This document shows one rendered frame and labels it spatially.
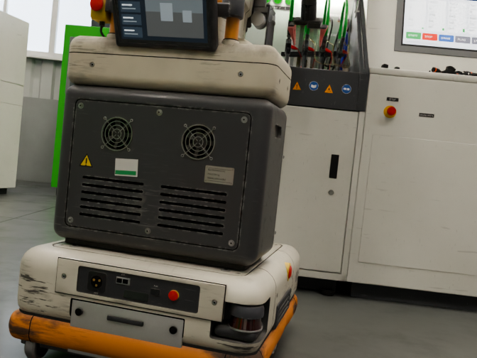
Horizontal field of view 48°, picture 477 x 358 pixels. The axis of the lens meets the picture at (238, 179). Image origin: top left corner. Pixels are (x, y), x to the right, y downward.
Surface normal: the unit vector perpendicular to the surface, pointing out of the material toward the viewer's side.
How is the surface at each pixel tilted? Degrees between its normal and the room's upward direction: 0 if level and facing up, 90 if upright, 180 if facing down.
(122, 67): 90
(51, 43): 90
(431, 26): 76
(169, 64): 90
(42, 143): 90
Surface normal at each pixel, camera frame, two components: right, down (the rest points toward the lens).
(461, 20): -0.04, -0.21
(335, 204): -0.07, 0.04
